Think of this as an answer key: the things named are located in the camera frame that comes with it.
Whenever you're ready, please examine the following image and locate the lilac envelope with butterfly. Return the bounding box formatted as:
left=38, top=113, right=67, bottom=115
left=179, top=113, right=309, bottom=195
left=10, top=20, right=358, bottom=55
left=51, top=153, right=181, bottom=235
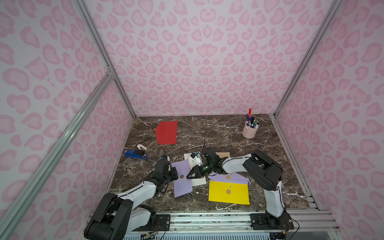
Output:
left=172, top=160, right=193, bottom=198

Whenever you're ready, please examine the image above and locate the red envelope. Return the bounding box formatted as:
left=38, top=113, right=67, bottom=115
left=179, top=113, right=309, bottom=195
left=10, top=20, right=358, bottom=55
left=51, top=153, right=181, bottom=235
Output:
left=155, top=121, right=178, bottom=145

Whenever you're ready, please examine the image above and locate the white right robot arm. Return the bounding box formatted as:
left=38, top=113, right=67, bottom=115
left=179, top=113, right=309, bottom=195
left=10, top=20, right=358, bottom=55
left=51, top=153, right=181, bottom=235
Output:
left=186, top=148, right=286, bottom=219

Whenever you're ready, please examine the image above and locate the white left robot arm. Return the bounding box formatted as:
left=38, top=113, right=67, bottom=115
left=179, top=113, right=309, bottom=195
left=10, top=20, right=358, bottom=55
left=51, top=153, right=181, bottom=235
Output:
left=84, top=155, right=178, bottom=240

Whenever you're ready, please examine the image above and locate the cream white envelope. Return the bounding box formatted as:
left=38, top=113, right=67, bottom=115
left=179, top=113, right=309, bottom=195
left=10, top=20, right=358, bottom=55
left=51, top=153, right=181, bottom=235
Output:
left=184, top=153, right=207, bottom=187

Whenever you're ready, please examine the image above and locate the tan kraft envelope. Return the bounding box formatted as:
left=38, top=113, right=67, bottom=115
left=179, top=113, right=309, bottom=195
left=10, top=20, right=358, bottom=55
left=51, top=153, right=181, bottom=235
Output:
left=216, top=152, right=231, bottom=159

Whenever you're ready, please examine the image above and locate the yellow envelope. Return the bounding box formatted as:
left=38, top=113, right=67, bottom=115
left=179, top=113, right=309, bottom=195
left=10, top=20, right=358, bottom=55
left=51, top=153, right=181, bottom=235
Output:
left=209, top=181, right=250, bottom=205

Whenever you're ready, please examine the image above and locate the white tape dispenser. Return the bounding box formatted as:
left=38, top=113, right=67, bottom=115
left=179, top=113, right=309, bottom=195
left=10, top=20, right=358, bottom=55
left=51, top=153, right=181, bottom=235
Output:
left=137, top=144, right=147, bottom=151

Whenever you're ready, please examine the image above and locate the pink pen cup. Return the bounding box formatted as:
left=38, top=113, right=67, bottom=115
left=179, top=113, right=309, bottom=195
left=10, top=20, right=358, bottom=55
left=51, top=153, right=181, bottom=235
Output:
left=242, top=119, right=260, bottom=139

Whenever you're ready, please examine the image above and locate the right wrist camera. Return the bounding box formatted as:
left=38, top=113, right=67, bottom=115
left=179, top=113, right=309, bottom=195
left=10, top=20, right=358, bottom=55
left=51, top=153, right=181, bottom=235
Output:
left=189, top=153, right=203, bottom=166

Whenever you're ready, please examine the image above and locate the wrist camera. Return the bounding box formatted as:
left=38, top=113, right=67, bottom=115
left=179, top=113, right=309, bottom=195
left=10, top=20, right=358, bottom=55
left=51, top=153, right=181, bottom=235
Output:
left=161, top=155, right=170, bottom=162
left=189, top=153, right=203, bottom=166

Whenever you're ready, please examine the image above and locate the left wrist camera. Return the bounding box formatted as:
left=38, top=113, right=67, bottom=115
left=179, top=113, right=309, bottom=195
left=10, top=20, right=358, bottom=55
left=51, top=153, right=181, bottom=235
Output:
left=161, top=155, right=170, bottom=162

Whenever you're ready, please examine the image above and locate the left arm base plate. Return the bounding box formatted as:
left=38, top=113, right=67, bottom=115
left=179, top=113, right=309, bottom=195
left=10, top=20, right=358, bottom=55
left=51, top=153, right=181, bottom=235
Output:
left=133, top=214, right=171, bottom=232

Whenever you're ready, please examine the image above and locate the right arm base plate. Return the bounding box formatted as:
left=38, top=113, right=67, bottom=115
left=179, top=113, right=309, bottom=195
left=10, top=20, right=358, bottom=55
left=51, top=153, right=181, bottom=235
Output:
left=250, top=212, right=295, bottom=232

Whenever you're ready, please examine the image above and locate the aluminium mounting rail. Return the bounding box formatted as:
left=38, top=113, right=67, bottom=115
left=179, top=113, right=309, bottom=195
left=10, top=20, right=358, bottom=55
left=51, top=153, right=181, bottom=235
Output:
left=153, top=209, right=344, bottom=240

